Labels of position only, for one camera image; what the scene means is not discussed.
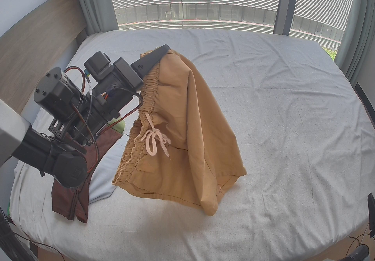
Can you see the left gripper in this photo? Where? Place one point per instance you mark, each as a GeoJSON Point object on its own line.
{"type": "Point", "coordinates": [126, 75]}

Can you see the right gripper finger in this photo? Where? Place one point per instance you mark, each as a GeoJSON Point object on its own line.
{"type": "Point", "coordinates": [372, 216]}

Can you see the tan shorts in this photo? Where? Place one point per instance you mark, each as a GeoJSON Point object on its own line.
{"type": "Point", "coordinates": [190, 136]}

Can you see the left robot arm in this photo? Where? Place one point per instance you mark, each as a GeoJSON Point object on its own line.
{"type": "Point", "coordinates": [38, 145]}

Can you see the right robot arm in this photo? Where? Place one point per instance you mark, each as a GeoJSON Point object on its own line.
{"type": "Point", "coordinates": [360, 254]}

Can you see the bed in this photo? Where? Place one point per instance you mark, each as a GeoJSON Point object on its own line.
{"type": "Point", "coordinates": [263, 92]}

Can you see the green garment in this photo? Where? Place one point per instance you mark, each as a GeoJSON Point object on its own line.
{"type": "Point", "coordinates": [119, 127]}

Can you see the pale blue garment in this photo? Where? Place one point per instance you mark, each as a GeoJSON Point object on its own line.
{"type": "Point", "coordinates": [108, 172]}

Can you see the brown garment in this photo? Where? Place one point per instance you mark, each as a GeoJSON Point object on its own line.
{"type": "Point", "coordinates": [70, 198]}

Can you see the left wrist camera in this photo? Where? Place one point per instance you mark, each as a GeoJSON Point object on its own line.
{"type": "Point", "coordinates": [98, 65]}

